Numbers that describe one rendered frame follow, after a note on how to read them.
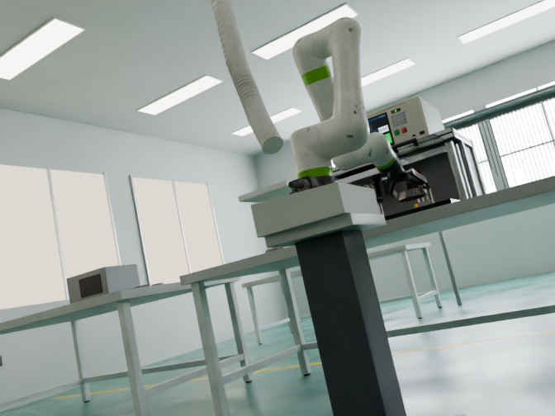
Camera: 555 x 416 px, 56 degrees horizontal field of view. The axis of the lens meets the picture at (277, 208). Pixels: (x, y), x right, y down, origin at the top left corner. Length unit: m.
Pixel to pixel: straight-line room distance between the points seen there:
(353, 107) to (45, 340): 5.24
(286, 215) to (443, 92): 7.68
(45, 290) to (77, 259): 0.59
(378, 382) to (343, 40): 1.16
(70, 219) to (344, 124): 5.53
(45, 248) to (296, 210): 5.21
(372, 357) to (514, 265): 7.19
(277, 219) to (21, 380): 4.91
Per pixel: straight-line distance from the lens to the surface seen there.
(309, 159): 1.81
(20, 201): 6.65
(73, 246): 6.90
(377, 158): 2.02
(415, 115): 2.62
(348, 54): 1.93
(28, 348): 6.38
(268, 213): 1.73
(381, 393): 1.75
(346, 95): 1.83
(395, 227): 2.19
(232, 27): 4.29
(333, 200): 1.63
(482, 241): 8.88
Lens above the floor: 0.56
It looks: 9 degrees up
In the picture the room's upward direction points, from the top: 12 degrees counter-clockwise
